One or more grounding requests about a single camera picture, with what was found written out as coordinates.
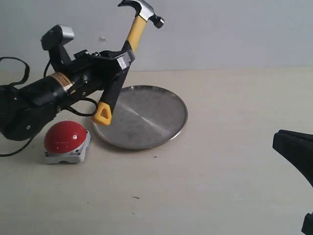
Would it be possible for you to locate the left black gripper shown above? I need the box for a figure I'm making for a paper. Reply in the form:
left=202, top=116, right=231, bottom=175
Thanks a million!
left=52, top=49, right=135, bottom=103

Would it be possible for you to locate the yellow black claw hammer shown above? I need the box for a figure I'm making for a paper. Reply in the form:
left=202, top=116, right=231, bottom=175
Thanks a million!
left=92, top=0, right=164, bottom=125

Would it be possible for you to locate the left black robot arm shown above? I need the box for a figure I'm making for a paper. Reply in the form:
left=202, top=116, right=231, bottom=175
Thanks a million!
left=0, top=48, right=135, bottom=141

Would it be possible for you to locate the red dome push button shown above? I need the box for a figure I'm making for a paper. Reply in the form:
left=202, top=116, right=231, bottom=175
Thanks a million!
left=44, top=120, right=91, bottom=165

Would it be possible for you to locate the round steel plate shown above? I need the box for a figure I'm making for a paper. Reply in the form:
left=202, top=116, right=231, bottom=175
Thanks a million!
left=93, top=85, right=188, bottom=150

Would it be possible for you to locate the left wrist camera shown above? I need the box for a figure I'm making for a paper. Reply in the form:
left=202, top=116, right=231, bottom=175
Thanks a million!
left=41, top=24, right=74, bottom=71

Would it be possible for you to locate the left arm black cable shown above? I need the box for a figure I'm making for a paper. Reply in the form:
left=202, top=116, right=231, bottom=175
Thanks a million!
left=0, top=56, right=98, bottom=157

